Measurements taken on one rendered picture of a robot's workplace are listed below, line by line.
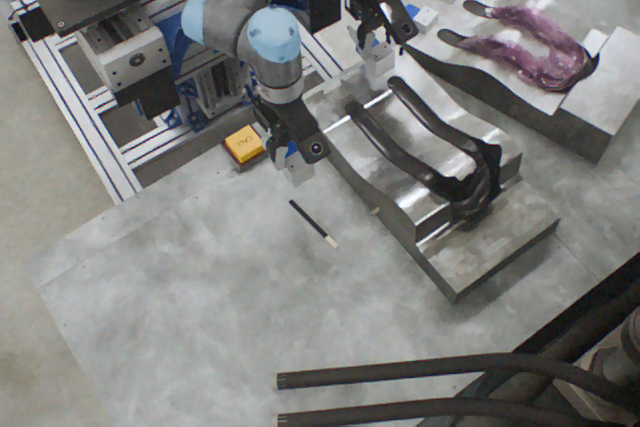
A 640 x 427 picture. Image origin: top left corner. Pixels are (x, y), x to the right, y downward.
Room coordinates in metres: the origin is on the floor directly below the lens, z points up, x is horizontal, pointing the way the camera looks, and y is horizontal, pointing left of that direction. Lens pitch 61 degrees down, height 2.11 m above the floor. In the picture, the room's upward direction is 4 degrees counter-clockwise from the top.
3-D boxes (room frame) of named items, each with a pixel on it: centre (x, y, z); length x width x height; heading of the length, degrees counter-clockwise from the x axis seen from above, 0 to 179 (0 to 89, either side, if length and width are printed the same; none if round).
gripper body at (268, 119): (0.74, 0.06, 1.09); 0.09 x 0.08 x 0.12; 33
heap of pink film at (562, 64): (1.01, -0.46, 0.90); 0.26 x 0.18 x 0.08; 50
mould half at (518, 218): (0.75, -0.21, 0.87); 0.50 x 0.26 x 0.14; 33
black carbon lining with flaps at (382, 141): (0.77, -0.21, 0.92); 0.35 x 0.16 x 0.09; 33
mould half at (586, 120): (1.02, -0.46, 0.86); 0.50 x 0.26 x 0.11; 50
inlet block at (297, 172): (0.75, 0.07, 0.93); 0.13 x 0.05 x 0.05; 33
